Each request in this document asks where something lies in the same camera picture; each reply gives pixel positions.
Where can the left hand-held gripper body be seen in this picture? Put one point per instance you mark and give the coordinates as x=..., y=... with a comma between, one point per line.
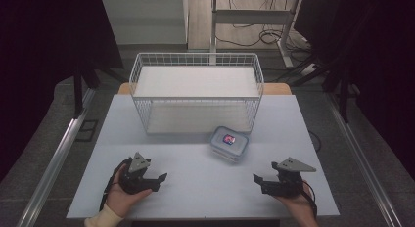
x=138, y=183

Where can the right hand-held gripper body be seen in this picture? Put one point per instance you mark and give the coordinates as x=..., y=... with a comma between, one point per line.
x=287, y=181

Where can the person's left hand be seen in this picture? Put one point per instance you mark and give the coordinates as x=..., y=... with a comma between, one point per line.
x=122, y=201

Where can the person's right hand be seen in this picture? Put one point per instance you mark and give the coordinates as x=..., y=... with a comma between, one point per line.
x=298, y=204

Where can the clear plastic food container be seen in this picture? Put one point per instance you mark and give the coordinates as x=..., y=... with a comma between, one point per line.
x=229, y=145

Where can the wooden table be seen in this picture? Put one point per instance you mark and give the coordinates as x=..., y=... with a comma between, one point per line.
x=277, y=89

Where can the black stand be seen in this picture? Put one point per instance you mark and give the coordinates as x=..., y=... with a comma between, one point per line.
x=78, y=90
x=343, y=93

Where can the white cabinet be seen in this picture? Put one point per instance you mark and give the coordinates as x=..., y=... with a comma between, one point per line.
x=145, y=20

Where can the dark curtain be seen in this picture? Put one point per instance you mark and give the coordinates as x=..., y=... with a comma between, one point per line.
x=39, y=57
x=378, y=57

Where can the black floor bracket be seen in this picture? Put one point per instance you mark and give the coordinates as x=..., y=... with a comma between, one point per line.
x=87, y=130

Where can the metal floor rail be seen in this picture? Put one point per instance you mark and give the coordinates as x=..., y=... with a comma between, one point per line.
x=54, y=160
x=365, y=161

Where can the white desk frame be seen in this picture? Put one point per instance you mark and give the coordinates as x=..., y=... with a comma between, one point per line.
x=251, y=16

